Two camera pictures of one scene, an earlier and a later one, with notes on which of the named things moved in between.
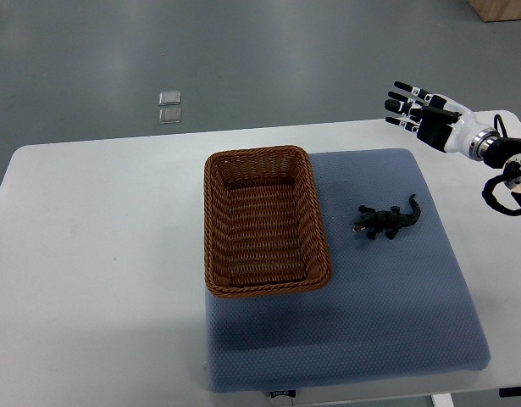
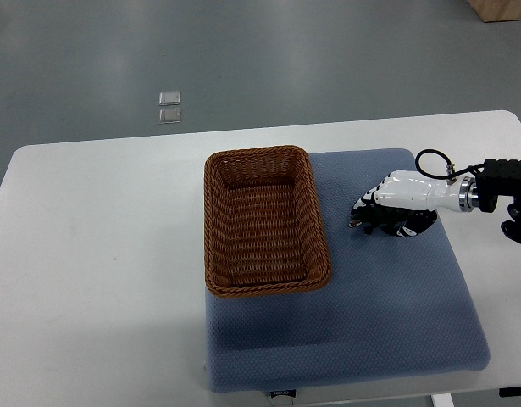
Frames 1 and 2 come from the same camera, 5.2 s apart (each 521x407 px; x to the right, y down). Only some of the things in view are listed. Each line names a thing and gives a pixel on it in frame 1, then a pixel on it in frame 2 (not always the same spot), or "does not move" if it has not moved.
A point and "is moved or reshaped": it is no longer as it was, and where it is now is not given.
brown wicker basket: (263, 227) does not move
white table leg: (442, 400) does not move
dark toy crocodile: (387, 221) is moved or reshaped
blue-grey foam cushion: (391, 308) does not move
